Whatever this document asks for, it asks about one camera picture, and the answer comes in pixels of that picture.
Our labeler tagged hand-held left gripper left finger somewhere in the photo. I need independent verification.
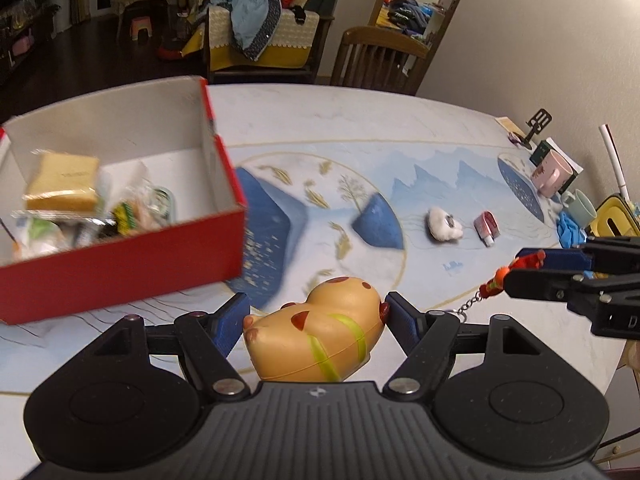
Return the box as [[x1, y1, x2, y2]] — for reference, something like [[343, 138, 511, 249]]
[[92, 291, 251, 403]]

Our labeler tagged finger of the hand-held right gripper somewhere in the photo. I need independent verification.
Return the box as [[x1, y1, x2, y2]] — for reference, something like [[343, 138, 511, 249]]
[[504, 266, 587, 305], [517, 247, 601, 273]]

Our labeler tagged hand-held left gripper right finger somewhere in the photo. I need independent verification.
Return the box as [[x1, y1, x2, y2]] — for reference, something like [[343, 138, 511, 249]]
[[382, 291, 543, 397]]

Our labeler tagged red figure keychain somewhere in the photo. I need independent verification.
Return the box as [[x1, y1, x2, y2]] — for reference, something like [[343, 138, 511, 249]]
[[457, 251, 547, 322]]

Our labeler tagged orange squishy toy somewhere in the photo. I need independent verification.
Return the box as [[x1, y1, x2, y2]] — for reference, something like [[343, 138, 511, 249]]
[[243, 276, 386, 383]]

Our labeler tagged red cardboard box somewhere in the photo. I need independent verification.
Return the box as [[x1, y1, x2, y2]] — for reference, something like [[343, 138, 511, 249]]
[[0, 76, 248, 326]]

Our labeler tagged bag of cotton swabs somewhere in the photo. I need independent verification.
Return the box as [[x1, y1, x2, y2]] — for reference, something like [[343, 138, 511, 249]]
[[0, 210, 108, 263]]

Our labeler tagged yellow sponge packet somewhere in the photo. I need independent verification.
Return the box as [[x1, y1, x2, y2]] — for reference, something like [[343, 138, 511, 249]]
[[24, 151, 102, 212]]

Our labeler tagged blue cloth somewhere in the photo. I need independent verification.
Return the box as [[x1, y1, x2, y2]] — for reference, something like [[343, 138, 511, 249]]
[[555, 211, 589, 249]]

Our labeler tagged pale green mug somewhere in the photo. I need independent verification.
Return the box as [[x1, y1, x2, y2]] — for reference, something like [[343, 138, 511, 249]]
[[559, 188, 599, 229]]

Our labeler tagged yellow box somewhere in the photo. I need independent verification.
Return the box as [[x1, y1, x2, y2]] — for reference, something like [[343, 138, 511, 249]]
[[587, 194, 640, 239]]

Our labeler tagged red squeeze tube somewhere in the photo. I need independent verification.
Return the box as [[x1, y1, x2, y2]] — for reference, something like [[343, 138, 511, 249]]
[[473, 212, 501, 247]]

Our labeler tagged pink mug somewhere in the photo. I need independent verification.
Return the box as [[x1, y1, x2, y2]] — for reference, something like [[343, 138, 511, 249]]
[[530, 148, 576, 199]]

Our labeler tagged white plush toy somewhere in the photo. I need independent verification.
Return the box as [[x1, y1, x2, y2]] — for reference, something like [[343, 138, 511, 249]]
[[425, 207, 464, 242]]

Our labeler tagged dark green box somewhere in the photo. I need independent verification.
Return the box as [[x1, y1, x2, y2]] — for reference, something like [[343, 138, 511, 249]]
[[529, 137, 584, 182]]

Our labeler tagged black phone stand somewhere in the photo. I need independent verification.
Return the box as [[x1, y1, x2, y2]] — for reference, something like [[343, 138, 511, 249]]
[[522, 108, 554, 149]]

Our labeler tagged green white packet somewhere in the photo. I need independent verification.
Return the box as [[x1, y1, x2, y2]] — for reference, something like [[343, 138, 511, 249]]
[[112, 200, 148, 237]]

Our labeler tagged wooden chair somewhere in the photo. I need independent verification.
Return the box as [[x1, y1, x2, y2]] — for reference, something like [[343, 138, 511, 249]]
[[329, 26, 431, 96]]

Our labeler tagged sofa with yellow cover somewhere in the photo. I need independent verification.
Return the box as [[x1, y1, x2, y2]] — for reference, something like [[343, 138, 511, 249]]
[[181, 4, 334, 84]]

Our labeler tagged bed with clothes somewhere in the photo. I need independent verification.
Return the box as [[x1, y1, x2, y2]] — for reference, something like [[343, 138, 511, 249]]
[[376, 0, 447, 42]]

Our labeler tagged pile of blue clothes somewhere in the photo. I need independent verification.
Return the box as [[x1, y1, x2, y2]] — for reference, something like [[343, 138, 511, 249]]
[[209, 0, 284, 59]]

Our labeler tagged pink stool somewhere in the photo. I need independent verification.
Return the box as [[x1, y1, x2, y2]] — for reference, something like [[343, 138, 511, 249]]
[[126, 17, 154, 44]]

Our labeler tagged coffee table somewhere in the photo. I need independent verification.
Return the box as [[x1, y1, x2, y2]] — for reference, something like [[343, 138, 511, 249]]
[[109, 0, 177, 42]]

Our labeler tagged dark television cabinet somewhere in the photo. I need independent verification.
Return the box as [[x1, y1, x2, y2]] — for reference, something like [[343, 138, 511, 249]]
[[0, 4, 62, 87]]

